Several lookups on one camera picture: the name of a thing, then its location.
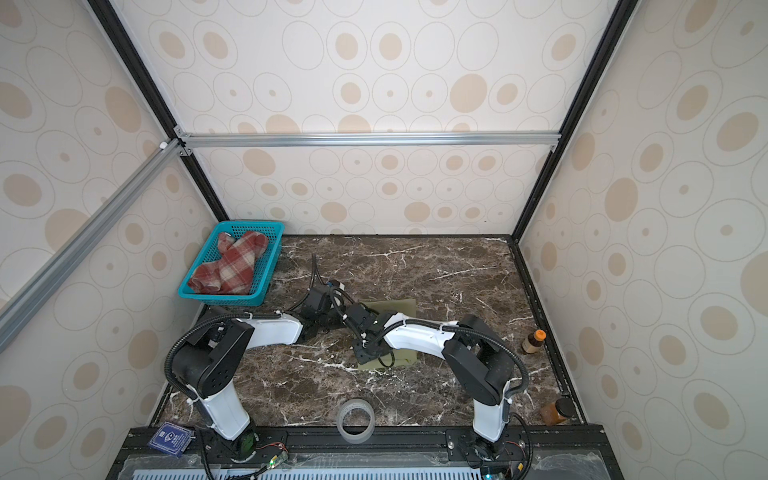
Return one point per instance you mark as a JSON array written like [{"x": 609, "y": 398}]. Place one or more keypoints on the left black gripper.
[{"x": 340, "y": 312}]

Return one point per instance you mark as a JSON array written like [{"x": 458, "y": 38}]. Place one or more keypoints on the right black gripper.
[{"x": 361, "y": 358}]

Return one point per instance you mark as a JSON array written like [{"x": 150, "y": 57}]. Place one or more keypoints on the olive green skirt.
[{"x": 398, "y": 357}]

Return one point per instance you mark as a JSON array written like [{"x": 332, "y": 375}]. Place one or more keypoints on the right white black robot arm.
[{"x": 483, "y": 364}]

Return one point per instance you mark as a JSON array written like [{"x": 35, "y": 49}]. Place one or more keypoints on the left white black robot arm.
[{"x": 202, "y": 364}]

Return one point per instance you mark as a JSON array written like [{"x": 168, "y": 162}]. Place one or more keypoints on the clear tape roll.
[{"x": 355, "y": 421}]

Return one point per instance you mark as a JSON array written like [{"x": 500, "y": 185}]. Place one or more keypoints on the red plaid skirt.
[{"x": 233, "y": 272}]

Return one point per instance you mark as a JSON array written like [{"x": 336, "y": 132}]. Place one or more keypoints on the teal plastic basket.
[{"x": 264, "y": 267}]

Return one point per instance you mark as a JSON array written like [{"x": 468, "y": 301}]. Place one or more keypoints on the brown bottle orange cap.
[{"x": 533, "y": 342}]

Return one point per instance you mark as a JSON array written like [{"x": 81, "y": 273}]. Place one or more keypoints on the blue card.
[{"x": 171, "y": 439}]

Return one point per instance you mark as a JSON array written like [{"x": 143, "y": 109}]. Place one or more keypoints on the brown jar black lid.
[{"x": 561, "y": 410}]

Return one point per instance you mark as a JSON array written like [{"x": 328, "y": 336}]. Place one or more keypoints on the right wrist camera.
[{"x": 359, "y": 317}]

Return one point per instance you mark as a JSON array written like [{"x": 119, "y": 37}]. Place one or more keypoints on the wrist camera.
[
  {"x": 359, "y": 317},
  {"x": 321, "y": 300}
]

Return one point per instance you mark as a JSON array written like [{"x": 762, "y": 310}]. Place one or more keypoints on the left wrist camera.
[{"x": 321, "y": 300}]

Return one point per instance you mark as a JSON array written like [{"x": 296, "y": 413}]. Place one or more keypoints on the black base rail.
[{"x": 535, "y": 452}]

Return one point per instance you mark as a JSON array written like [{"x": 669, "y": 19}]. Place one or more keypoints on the horizontal aluminium rail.
[{"x": 386, "y": 139}]

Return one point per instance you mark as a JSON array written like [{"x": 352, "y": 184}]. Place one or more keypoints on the left slanted aluminium rail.
[{"x": 37, "y": 291}]

